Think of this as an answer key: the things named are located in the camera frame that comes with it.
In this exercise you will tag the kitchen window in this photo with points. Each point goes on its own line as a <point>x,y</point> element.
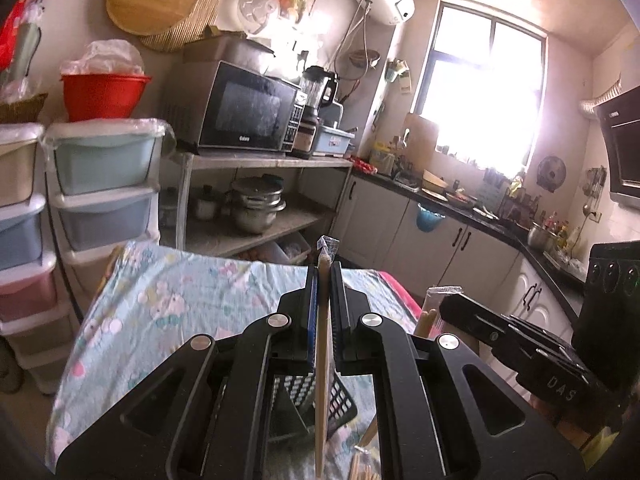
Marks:
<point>482,88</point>

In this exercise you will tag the pastel drawer tower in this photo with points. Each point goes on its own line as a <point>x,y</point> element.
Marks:
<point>103,186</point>
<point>37,317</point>

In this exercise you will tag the blue hanging bin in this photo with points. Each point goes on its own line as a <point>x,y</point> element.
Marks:
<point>427,221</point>

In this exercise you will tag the cartoon print tablecloth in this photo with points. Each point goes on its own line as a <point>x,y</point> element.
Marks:
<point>157,298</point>

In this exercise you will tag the left pastel drawer tower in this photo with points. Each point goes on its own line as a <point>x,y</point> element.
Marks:
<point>37,317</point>

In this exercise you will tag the wooden chopsticks pair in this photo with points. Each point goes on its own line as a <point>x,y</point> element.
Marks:
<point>362,465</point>
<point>430,324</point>
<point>327,248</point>

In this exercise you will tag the dark green utensil caddy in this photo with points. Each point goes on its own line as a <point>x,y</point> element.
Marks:
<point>292,407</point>

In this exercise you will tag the right hand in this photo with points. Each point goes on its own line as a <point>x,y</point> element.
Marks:
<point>571,426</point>

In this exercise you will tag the wicker basket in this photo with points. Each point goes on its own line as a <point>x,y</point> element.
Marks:
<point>26,110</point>

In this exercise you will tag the pink blanket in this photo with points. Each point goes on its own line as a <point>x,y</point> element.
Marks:
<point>403,296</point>

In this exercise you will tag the light blue dish box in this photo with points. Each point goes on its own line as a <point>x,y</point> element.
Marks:
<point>332,142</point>

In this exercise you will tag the black range hood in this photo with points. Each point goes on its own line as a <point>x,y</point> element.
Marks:
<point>619,120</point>

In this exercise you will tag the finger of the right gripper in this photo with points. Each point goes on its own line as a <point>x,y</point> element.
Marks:
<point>475,322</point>

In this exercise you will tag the black microwave oven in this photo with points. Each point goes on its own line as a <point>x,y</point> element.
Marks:
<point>220,96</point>

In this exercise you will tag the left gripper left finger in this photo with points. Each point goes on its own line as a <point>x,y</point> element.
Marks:
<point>204,413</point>

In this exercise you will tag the stacked steel pots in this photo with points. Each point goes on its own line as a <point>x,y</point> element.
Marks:
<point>255,202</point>

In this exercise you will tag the black blender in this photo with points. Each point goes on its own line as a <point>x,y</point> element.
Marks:
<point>320,87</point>

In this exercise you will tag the red plastic basin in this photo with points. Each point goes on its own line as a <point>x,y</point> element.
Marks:
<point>102,96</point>

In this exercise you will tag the steel shelf rack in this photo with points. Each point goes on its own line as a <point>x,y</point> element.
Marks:
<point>220,237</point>

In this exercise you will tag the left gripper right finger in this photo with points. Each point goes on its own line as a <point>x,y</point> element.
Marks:
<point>442,412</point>

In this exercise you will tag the white kitchen cabinets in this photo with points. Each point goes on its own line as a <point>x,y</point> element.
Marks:
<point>376,226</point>

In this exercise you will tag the right pastel drawer tower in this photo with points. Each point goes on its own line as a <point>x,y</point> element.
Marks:
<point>103,186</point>

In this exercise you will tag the small lidded pot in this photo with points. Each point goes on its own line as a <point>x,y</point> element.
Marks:
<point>206,204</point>

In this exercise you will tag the red plastic bag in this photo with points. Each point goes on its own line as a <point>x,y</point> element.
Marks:
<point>15,25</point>

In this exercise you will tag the woven round tray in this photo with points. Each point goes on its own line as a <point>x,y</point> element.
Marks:
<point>189,29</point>

